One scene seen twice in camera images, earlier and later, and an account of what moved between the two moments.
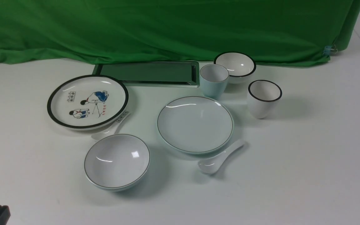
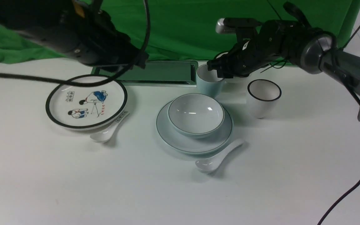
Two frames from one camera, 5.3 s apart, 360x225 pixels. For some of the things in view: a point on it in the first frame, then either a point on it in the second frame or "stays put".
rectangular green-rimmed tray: x=151 y=74 stays put
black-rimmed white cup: x=263 y=96 stays put
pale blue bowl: x=117 y=162 to x=196 y=116
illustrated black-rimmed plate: x=87 y=102 stays put
